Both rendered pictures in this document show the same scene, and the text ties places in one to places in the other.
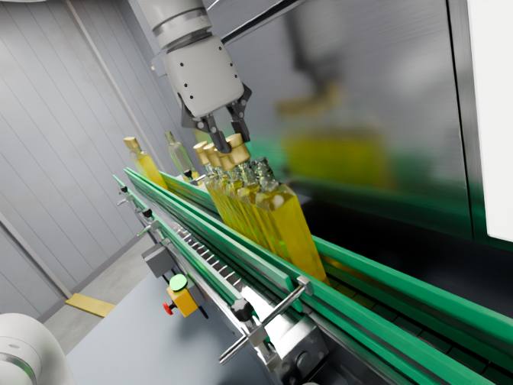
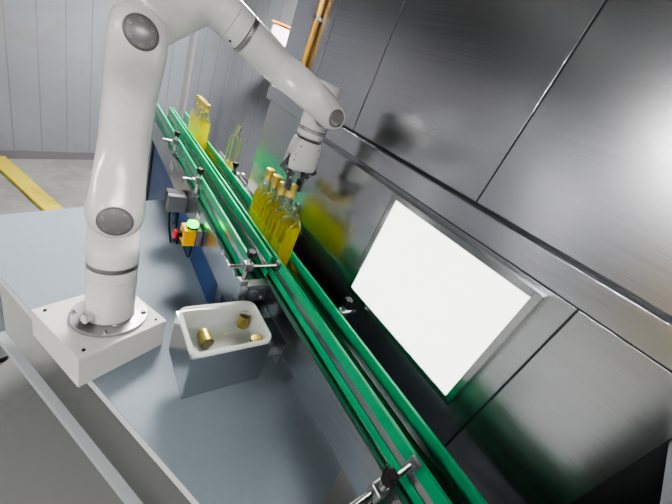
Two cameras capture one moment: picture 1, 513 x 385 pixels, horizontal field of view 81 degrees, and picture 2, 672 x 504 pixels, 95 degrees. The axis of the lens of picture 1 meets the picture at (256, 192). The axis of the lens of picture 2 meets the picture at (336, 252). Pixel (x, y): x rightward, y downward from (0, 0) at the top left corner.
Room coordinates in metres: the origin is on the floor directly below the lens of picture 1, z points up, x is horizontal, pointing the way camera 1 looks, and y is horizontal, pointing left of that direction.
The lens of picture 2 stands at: (-0.48, 0.16, 1.66)
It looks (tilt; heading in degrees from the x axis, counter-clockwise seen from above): 26 degrees down; 338
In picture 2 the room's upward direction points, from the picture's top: 25 degrees clockwise
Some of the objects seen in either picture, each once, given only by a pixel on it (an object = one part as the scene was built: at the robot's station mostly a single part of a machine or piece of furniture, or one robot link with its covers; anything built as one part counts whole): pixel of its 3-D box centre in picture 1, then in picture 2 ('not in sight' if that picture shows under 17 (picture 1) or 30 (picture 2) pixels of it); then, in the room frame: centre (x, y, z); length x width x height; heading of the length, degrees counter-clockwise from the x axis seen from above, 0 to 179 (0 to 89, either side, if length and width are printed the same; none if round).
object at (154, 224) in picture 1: (150, 231); (191, 182); (0.86, 0.35, 1.11); 0.07 x 0.04 x 0.13; 114
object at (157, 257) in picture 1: (159, 260); (175, 200); (0.95, 0.41, 0.96); 0.08 x 0.08 x 0.08; 24
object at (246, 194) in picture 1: (271, 228); (276, 234); (0.51, 0.00, 1.16); 0.06 x 0.06 x 0.21; 24
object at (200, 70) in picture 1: (202, 73); (304, 152); (0.51, 0.00, 1.46); 0.10 x 0.07 x 0.11; 114
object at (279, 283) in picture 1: (161, 198); (201, 162); (1.19, 0.37, 1.09); 1.75 x 0.01 x 0.08; 24
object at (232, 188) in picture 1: (256, 221); (270, 225); (0.56, 0.02, 1.16); 0.06 x 0.06 x 0.21; 24
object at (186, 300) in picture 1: (185, 296); (190, 234); (0.70, 0.30, 0.96); 0.07 x 0.07 x 0.07; 24
